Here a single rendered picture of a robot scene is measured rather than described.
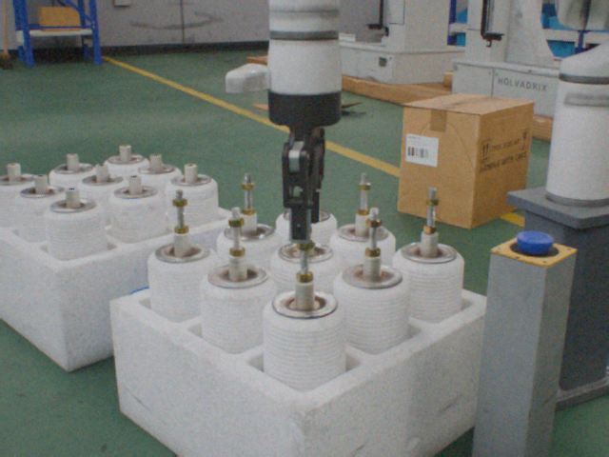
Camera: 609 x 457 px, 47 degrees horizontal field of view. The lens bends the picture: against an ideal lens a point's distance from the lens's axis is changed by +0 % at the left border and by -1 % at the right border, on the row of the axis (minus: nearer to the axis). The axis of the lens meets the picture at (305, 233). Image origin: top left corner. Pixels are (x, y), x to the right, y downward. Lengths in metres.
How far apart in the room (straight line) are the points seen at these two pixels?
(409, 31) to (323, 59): 3.44
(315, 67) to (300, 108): 0.04
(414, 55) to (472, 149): 2.36
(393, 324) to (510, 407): 0.17
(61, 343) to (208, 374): 0.41
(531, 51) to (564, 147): 2.45
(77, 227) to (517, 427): 0.73
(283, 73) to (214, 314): 0.32
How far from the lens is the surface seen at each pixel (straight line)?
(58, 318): 1.20
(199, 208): 1.31
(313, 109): 0.70
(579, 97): 1.04
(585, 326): 1.12
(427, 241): 0.95
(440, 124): 1.87
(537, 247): 0.81
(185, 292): 0.94
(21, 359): 1.30
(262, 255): 1.01
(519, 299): 0.82
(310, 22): 0.70
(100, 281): 1.20
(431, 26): 4.22
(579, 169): 1.06
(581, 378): 1.16
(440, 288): 0.94
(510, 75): 3.35
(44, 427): 1.11
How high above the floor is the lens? 0.59
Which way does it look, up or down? 19 degrees down
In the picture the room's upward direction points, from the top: straight up
